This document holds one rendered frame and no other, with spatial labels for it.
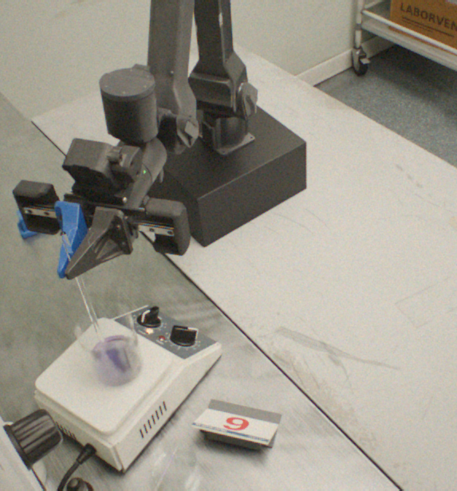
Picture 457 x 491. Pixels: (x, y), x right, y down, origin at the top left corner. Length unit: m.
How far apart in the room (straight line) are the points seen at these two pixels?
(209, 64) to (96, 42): 1.46
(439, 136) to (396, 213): 1.75
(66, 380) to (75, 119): 0.69
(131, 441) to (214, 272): 0.31
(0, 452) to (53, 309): 0.82
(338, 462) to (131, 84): 0.47
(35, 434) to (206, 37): 0.73
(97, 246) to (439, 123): 2.33
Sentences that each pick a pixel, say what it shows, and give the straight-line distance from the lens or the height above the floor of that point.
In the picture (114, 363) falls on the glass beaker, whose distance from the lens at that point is 0.72.
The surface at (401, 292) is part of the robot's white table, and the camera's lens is 0.95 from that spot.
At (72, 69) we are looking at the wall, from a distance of 2.35.
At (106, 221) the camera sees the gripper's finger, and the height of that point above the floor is 1.18.
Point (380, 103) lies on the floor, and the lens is 2.97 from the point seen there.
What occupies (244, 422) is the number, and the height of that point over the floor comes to 0.92.
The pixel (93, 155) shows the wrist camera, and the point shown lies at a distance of 0.65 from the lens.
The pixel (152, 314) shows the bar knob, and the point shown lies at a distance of 0.85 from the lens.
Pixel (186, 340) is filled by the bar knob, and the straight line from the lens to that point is 0.83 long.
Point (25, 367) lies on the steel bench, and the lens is 0.93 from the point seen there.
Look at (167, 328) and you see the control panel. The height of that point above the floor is 0.95.
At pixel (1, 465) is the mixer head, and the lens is 0.17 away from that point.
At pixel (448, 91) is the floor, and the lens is 3.08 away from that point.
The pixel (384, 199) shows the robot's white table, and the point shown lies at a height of 0.90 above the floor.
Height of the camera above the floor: 1.61
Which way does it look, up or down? 45 degrees down
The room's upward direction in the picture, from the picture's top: 7 degrees counter-clockwise
